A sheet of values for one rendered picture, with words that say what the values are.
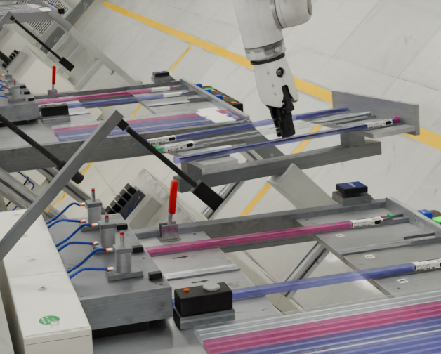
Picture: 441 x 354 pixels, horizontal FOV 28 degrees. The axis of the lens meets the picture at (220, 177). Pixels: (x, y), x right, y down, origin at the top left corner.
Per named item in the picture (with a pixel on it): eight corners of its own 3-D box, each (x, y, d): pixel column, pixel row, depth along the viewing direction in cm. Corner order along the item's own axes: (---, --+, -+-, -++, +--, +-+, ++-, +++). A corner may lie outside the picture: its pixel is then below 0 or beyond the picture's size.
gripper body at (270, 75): (293, 48, 181) (305, 100, 184) (271, 46, 190) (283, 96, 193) (260, 60, 178) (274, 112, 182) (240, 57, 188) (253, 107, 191)
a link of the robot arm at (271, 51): (291, 38, 181) (294, 52, 181) (272, 36, 189) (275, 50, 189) (255, 50, 178) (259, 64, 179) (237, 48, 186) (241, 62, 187)
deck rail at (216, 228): (384, 227, 175) (385, 197, 173) (389, 230, 173) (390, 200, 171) (20, 277, 154) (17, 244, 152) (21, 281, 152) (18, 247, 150)
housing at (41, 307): (45, 283, 153) (38, 206, 149) (98, 430, 109) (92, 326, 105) (-2, 290, 151) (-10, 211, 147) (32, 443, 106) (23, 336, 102)
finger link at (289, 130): (293, 105, 184) (301, 135, 186) (287, 104, 187) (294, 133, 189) (281, 110, 183) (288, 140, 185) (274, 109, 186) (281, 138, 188)
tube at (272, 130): (157, 153, 178) (156, 147, 178) (155, 152, 179) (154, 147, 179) (371, 116, 196) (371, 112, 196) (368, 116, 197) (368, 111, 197)
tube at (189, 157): (396, 122, 187) (396, 116, 187) (400, 123, 186) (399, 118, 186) (173, 162, 169) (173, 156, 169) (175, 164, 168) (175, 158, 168)
